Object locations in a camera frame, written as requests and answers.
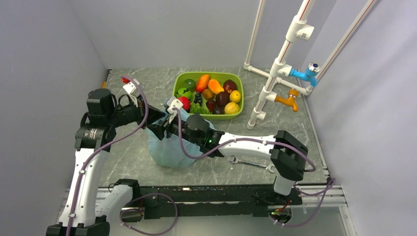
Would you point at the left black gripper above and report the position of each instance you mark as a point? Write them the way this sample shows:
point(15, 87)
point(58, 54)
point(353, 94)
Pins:
point(140, 109)

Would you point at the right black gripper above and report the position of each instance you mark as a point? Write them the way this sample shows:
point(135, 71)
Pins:
point(159, 131)

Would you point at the blue plastic bag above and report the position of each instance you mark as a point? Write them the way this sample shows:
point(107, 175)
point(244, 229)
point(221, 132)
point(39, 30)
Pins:
point(168, 153)

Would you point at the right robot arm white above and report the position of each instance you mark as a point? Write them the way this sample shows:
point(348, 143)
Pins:
point(283, 150)

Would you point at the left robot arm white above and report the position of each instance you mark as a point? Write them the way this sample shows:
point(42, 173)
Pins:
point(81, 216)

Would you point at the green fake grapes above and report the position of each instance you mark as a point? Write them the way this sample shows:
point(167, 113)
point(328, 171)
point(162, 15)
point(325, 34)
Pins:
point(196, 108)

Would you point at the black fake grapes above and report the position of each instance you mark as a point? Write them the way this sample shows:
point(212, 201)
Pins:
point(198, 98)

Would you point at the brown fake kiwi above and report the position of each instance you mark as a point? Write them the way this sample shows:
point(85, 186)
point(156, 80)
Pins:
point(208, 94)

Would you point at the dark purple fake plum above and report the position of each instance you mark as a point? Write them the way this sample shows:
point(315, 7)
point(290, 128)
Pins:
point(218, 111)

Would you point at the orange fake mango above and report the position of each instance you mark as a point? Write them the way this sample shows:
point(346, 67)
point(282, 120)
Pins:
point(215, 86)

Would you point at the dark maroon fake fruit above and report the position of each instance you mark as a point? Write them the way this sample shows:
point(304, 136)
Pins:
point(222, 99)

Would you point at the yellow fake fruit front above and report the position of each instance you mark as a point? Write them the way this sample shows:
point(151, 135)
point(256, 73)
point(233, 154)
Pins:
point(231, 108)

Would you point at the dark red fake apple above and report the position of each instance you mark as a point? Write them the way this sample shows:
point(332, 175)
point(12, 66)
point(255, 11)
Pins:
point(229, 86)

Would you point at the yellow fake lemon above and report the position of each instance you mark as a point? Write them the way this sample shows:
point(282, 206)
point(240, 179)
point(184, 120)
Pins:
point(235, 96)

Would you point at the green plastic fruit basket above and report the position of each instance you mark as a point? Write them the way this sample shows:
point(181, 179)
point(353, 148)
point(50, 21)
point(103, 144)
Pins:
point(221, 77)

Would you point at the dark green round fruit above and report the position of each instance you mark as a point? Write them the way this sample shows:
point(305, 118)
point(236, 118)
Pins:
point(189, 84)

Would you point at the silver open-end wrench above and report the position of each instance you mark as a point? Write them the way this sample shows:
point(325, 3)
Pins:
point(234, 160)

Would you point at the orange faucet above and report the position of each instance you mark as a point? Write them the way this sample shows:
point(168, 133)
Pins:
point(290, 101)

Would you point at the blue faucet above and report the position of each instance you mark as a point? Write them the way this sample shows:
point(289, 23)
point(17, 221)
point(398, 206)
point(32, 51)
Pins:
point(309, 75)

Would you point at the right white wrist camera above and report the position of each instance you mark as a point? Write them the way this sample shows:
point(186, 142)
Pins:
point(174, 106)

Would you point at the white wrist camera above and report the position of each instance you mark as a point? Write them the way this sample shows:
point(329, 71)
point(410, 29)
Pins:
point(130, 88)
point(174, 106)

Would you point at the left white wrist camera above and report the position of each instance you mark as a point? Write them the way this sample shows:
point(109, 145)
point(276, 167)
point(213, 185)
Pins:
point(130, 88)

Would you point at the white PVC pipe frame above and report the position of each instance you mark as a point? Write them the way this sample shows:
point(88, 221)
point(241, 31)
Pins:
point(278, 80)

